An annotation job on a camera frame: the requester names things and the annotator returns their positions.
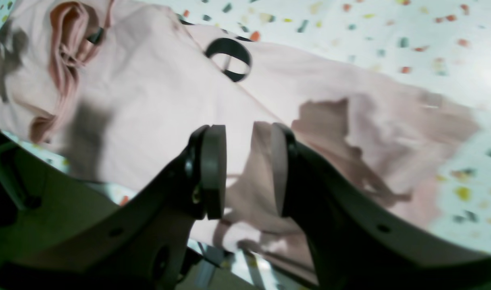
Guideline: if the terrazzo patterned table cover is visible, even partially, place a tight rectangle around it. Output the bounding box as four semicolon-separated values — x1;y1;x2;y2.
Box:
0;0;491;290

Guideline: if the pink T-shirt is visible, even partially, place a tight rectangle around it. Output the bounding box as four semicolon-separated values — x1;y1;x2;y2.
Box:
0;0;480;282

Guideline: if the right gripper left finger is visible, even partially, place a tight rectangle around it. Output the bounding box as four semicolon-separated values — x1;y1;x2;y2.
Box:
0;125;227;290

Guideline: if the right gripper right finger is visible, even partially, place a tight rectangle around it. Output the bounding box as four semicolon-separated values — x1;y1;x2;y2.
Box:
271;123;491;290

